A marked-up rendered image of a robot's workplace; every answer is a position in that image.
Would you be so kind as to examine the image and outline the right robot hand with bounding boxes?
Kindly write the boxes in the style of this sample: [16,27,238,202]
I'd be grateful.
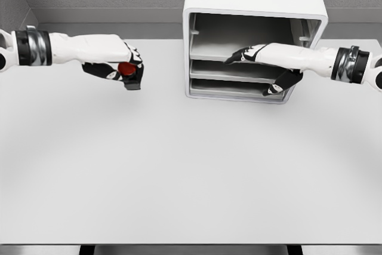
[224,42,306,97]

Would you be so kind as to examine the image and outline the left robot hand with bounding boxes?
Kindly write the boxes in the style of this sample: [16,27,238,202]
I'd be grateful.
[75,34,145,91]

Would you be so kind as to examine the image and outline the load switch with red knob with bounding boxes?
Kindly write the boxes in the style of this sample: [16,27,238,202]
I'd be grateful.
[117,62,142,91]

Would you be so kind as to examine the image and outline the grey cabinet drawer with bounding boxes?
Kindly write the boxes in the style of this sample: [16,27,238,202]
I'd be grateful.
[190,39,289,62]
[189,78,287,102]
[189,59,288,84]

